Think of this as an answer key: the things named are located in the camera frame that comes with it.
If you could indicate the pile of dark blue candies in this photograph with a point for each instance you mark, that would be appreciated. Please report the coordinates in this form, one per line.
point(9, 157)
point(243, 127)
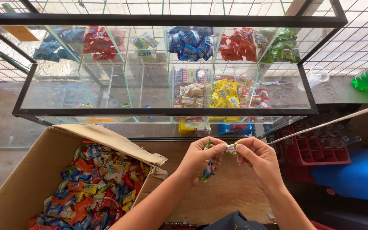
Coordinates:
point(51, 48)

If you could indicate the heap of green candies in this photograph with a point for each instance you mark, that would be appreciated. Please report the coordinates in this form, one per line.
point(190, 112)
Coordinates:
point(281, 48)

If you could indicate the person's left hand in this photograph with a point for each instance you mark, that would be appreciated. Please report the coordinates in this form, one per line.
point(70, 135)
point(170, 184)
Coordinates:
point(194, 159)

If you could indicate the open brown cardboard box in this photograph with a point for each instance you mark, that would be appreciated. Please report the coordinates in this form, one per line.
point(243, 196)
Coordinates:
point(30, 179)

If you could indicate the heap of blue mint packets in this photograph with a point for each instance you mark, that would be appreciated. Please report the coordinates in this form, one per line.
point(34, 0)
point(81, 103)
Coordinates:
point(190, 44)

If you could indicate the heap of brown biscuit packets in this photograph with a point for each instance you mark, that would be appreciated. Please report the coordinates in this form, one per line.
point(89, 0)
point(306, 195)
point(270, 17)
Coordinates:
point(190, 95)

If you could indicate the heap of mixed wrapped candies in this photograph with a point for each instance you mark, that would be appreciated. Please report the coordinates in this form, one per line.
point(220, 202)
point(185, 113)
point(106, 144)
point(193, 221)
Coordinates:
point(91, 188)

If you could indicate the white green candy packet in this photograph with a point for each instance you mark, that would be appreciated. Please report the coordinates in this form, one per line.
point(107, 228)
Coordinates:
point(151, 40)
point(145, 53)
point(137, 42)

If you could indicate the pile of red candies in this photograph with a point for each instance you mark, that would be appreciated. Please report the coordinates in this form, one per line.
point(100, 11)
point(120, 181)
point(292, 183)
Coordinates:
point(99, 44)

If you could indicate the blue cookie pack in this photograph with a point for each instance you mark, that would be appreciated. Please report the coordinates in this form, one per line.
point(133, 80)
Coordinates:
point(235, 129)

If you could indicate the red plastic crate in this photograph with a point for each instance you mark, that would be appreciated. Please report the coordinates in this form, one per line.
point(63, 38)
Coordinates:
point(318, 153)

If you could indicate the small clear wrapper scrap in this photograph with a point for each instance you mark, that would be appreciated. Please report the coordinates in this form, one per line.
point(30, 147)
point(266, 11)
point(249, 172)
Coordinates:
point(270, 215)

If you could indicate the heap of small red sweets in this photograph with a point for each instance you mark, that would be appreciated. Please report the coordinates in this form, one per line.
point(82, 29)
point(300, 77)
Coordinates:
point(251, 94)

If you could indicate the blue green candy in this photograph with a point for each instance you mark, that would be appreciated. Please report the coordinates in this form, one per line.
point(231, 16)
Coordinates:
point(207, 172)

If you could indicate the metal scissors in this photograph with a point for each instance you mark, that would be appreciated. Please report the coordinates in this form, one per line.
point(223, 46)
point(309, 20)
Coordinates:
point(279, 83)

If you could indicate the black framed glass display case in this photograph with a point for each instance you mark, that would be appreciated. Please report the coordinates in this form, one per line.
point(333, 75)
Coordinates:
point(158, 111)

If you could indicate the blue plastic water container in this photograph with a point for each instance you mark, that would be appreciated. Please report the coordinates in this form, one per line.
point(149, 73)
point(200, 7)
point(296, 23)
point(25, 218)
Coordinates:
point(356, 175)

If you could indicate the person's right hand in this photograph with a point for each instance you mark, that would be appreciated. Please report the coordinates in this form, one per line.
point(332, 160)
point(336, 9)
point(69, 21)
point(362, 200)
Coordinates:
point(262, 166)

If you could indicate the row of glass bottles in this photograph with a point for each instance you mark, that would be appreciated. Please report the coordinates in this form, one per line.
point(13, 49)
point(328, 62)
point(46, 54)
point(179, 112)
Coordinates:
point(334, 132)

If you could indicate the clear plastic cup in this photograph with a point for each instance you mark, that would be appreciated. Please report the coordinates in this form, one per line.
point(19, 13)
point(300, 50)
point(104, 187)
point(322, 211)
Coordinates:
point(315, 76)

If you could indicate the yellow cracker box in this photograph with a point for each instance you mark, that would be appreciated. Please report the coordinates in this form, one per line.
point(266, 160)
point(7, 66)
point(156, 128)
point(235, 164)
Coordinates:
point(193, 127)

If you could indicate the green white candy strip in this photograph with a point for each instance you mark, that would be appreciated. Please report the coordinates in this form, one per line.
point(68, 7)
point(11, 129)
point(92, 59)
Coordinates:
point(232, 148)

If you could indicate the heap of yellow candies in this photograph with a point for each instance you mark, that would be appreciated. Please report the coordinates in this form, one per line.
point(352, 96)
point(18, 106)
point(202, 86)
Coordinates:
point(224, 94)

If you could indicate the heap of orange red candies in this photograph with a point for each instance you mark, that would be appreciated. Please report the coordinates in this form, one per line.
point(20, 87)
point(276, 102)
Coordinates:
point(236, 46)

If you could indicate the striped blue red box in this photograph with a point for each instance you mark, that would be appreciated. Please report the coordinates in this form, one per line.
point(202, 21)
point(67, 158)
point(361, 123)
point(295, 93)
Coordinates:
point(192, 75)

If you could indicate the person's navy clothing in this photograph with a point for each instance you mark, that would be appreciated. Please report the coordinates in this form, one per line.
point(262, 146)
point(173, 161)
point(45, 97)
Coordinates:
point(233, 222)

